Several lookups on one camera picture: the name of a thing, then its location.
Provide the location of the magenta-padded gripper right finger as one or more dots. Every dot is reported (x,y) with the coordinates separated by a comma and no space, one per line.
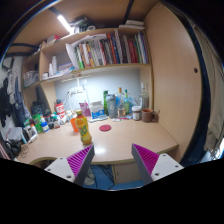
(163,166)

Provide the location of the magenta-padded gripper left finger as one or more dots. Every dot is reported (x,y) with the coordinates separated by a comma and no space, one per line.
(63,168)

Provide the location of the yellow-labelled tea drink bottle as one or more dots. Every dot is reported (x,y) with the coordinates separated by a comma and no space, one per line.
(83,128)

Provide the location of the orange plastic cup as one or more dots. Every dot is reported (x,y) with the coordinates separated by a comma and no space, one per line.
(73,125)

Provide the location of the small white blue-labelled bottle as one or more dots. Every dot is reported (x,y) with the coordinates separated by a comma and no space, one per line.
(44,126)

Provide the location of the small green bottle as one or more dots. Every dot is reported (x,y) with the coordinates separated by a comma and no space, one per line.
(37,124)

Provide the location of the brown mug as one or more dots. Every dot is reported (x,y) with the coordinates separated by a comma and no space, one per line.
(146,115)

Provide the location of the flat round red coaster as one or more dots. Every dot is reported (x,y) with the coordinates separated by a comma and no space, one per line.
(105,127)

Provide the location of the white-lidded brown jar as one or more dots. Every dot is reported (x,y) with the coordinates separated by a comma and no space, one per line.
(136,113)

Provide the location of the red and white canister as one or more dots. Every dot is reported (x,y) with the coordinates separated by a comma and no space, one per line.
(60,108)

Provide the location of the magenta carton box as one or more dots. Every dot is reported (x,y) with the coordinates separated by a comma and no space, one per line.
(85,109)

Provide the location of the blue and white tissue box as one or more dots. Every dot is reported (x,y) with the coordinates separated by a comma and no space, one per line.
(97,110)

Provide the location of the tall clear glass bottle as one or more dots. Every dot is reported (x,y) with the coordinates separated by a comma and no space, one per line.
(144,98)

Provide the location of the clear bottle with green cap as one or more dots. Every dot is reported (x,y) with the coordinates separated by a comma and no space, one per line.
(127,103)

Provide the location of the clear bottle with yellow cap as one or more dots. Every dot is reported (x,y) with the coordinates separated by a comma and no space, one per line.
(120,103)

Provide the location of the grey shaker bottle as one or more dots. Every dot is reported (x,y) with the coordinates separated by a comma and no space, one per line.
(111,106)

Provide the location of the white power strip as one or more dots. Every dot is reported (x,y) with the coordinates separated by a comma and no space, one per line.
(76,90)

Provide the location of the green plastic bottle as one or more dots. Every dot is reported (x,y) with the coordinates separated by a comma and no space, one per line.
(105,100)

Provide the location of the dark hanging clothes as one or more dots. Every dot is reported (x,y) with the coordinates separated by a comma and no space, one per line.
(13,103)

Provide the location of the white LED light bar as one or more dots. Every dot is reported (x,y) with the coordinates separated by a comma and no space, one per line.
(76,78)

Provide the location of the wooden shelf unit with books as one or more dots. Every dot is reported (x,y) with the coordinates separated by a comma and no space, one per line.
(100,68)

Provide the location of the photo frame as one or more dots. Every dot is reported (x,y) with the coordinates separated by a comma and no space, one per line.
(31,133)

